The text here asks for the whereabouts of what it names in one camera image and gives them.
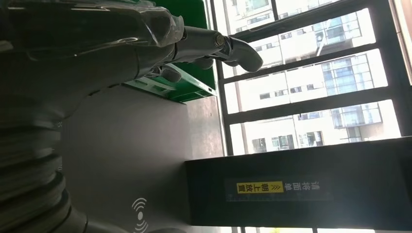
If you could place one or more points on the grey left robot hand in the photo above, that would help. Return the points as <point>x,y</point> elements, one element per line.
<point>80,48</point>

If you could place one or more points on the black scanner machine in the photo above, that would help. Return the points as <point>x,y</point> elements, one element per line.
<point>128,144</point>

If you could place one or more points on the green plastic crate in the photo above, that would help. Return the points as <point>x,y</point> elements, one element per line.
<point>196,83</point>

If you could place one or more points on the yellow and black scanner label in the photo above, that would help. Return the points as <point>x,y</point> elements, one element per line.
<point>260,187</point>

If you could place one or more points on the black window frame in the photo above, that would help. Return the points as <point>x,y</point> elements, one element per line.
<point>305,105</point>

